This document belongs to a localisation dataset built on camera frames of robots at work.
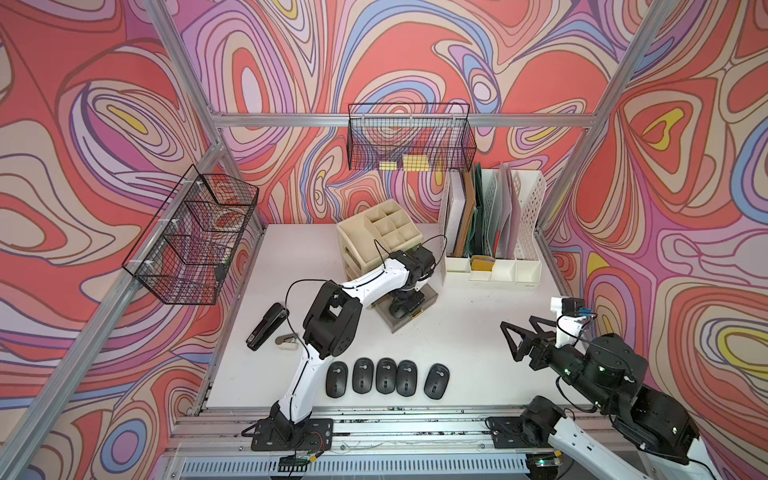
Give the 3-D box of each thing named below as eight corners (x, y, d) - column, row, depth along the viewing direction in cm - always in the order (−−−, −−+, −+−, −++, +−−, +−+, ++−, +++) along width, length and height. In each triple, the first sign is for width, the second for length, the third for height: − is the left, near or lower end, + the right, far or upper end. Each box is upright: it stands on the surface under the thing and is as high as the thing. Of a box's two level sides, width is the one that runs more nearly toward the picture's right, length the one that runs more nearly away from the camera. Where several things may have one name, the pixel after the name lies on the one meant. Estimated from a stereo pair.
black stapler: (248, 349, 90) (242, 341, 86) (279, 310, 99) (275, 301, 94) (260, 355, 89) (254, 348, 84) (291, 315, 97) (286, 306, 93)
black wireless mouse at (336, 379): (324, 398, 81) (322, 395, 79) (329, 364, 87) (327, 360, 85) (346, 398, 81) (345, 395, 79) (349, 364, 87) (348, 360, 85)
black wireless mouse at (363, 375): (351, 394, 81) (350, 392, 79) (353, 360, 87) (353, 357, 86) (373, 394, 81) (373, 392, 79) (374, 360, 87) (374, 357, 86)
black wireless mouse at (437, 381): (420, 393, 81) (421, 391, 80) (430, 362, 87) (431, 359, 85) (442, 403, 80) (443, 401, 78) (451, 370, 85) (452, 368, 84)
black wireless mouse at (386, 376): (376, 394, 81) (375, 392, 80) (376, 360, 87) (376, 357, 86) (396, 394, 81) (397, 392, 80) (396, 360, 87) (396, 357, 86)
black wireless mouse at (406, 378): (396, 396, 81) (396, 394, 79) (395, 363, 87) (396, 360, 85) (417, 396, 81) (418, 394, 79) (415, 363, 87) (416, 360, 85)
